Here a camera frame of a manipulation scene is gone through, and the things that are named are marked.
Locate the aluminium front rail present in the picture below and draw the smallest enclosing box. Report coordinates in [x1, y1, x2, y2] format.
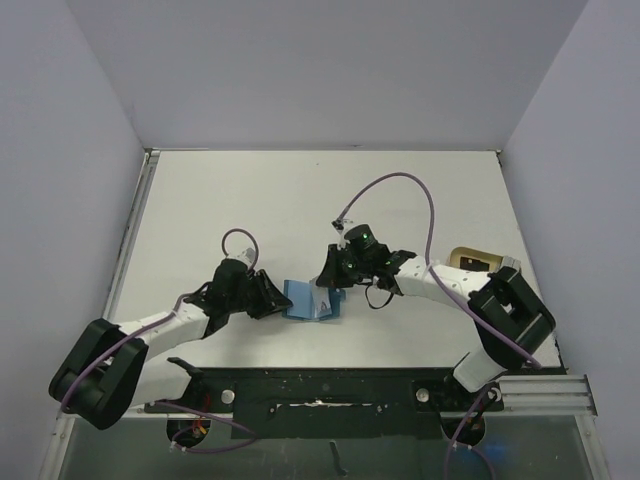
[41, 371, 607, 479]

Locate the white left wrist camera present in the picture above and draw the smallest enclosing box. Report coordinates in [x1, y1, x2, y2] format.
[228, 247, 257, 270]

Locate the stack of credit cards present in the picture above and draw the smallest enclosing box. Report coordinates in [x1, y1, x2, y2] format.
[459, 255, 521, 272]

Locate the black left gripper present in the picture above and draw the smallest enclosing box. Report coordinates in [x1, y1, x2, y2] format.
[227, 270, 291, 319]

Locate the beige oval card tray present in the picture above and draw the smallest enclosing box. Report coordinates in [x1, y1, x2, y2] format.
[446, 246, 522, 272]

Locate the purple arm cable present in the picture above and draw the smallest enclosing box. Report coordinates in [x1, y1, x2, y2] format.
[332, 172, 542, 480]
[60, 228, 261, 455]

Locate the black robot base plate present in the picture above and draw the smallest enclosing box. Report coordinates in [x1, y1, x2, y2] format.
[144, 367, 503, 440]

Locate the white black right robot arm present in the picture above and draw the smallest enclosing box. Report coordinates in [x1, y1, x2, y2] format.
[315, 224, 556, 409]

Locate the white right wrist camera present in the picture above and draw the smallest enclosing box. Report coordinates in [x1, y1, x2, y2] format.
[331, 218, 353, 235]

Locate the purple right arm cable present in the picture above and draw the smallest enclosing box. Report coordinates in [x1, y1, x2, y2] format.
[332, 172, 542, 480]

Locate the aluminium left side rail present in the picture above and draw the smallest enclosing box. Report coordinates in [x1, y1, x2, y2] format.
[101, 149, 161, 322]

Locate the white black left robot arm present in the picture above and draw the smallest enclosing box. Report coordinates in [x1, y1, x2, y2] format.
[48, 258, 293, 430]

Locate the aluminium rail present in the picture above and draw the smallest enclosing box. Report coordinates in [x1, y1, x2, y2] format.
[41, 371, 607, 479]
[101, 149, 161, 322]

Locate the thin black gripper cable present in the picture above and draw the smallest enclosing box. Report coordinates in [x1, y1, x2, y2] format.
[363, 282, 396, 310]

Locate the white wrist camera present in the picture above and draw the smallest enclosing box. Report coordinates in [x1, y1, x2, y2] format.
[331, 218, 353, 235]
[228, 247, 257, 270]

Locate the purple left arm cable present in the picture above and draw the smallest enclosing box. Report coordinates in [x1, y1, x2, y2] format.
[60, 228, 261, 455]

